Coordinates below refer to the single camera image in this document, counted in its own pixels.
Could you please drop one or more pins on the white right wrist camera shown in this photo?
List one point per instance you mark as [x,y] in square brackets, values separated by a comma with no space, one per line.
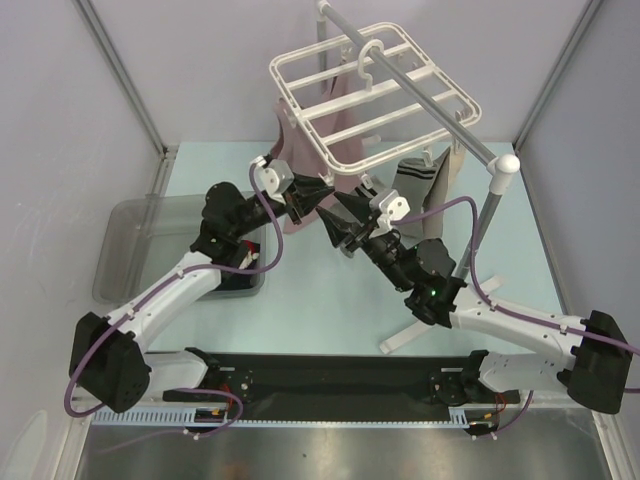
[390,207]

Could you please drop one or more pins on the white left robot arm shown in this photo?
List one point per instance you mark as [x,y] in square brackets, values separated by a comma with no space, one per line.
[108,357]

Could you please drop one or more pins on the grey metal clothes stand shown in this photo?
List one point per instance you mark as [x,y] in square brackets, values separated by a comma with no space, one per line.
[502,168]

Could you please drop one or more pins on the grey striped sock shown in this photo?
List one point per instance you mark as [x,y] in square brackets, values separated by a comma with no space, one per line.
[370,190]
[412,181]

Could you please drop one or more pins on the grey plastic bin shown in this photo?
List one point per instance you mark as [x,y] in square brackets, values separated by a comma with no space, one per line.
[145,238]

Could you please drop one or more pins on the white clip drying hanger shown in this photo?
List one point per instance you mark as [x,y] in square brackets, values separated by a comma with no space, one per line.
[334,92]

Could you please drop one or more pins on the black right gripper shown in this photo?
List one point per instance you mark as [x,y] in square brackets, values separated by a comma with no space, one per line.
[362,232]

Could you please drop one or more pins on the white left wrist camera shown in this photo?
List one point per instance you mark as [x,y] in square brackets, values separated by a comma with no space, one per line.
[274,175]

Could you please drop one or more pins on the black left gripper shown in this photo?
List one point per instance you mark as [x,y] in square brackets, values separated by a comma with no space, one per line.
[307,194]

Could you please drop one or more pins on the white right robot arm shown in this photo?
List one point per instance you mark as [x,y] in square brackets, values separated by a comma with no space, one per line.
[587,358]

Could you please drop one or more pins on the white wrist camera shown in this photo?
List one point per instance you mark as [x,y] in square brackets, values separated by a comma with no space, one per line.
[274,175]
[390,207]

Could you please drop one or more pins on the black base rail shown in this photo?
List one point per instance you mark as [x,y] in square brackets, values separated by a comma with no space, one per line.
[330,388]

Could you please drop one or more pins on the beige sock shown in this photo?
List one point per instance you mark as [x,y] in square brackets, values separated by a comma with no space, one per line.
[447,167]

